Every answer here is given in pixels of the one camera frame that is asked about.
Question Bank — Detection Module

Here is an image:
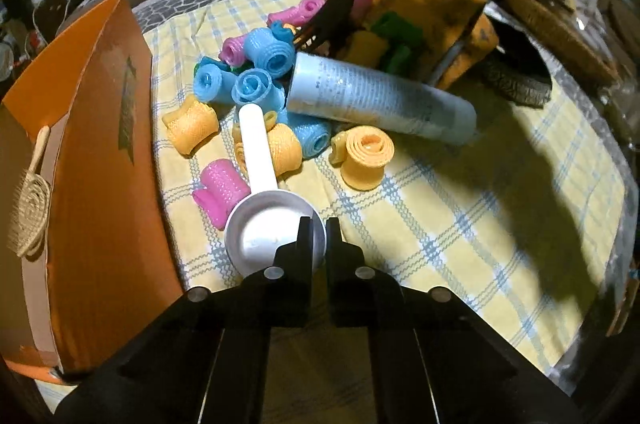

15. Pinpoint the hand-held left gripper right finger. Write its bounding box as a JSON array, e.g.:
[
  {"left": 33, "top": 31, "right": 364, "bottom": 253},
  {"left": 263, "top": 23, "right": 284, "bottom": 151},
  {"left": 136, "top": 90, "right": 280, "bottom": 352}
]
[{"left": 325, "top": 217, "right": 584, "bottom": 424}]

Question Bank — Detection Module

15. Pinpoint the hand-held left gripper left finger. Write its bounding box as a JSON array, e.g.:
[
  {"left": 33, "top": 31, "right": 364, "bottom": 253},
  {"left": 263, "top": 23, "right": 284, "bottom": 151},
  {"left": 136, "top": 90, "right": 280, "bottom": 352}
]
[{"left": 52, "top": 215, "right": 315, "bottom": 424}]

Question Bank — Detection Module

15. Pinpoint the yellow mesh hair roller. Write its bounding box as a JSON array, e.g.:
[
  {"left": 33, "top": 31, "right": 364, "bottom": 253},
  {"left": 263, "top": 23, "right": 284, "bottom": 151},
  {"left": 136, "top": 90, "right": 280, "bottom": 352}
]
[{"left": 234, "top": 123, "right": 304, "bottom": 179}]

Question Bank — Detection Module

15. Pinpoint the white plastic scoop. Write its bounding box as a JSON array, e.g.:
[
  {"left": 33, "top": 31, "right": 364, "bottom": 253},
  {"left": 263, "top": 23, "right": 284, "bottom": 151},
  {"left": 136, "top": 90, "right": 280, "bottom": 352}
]
[{"left": 223, "top": 104, "right": 328, "bottom": 279}]

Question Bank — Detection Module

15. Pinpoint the pile of colourful hair rollers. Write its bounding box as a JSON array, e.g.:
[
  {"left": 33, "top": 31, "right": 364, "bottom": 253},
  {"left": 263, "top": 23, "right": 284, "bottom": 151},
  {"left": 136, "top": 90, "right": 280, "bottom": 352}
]
[{"left": 162, "top": 0, "right": 426, "bottom": 232}]

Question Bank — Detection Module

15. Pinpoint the orange cardboard box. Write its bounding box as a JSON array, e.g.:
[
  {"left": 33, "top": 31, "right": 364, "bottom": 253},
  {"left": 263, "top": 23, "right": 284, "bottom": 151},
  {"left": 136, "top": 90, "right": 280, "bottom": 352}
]
[{"left": 0, "top": 0, "right": 186, "bottom": 385}]

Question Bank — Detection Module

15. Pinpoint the light blue spray can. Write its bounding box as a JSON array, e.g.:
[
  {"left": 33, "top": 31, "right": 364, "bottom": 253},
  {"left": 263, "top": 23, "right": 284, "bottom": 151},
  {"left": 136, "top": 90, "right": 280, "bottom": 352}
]
[{"left": 284, "top": 52, "right": 478, "bottom": 147}]

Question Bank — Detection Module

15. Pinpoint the black hair claw clip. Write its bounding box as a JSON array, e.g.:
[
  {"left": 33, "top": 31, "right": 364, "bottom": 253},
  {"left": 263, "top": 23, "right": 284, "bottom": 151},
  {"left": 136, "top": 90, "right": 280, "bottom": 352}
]
[{"left": 292, "top": 0, "right": 356, "bottom": 54}]

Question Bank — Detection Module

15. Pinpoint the black patterned headband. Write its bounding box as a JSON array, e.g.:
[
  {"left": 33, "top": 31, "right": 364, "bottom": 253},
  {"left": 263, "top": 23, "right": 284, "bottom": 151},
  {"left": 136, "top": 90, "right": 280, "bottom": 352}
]
[{"left": 480, "top": 16, "right": 553, "bottom": 107}]

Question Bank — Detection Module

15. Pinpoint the wooden hairbrush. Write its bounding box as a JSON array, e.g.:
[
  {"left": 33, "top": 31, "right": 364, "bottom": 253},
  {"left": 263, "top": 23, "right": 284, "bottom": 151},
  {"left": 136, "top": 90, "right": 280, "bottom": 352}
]
[{"left": 7, "top": 125, "right": 52, "bottom": 259}]

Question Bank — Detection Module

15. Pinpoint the yellow patterned cloth pouch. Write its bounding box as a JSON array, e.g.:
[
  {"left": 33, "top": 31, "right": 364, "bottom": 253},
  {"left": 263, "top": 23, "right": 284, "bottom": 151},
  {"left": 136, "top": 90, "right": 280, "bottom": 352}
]
[{"left": 320, "top": 0, "right": 501, "bottom": 89}]

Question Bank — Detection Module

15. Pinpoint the wicker basket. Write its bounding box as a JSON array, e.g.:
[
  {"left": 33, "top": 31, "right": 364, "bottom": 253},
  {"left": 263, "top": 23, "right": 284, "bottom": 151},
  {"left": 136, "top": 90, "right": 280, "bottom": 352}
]
[{"left": 500, "top": 0, "right": 621, "bottom": 84}]

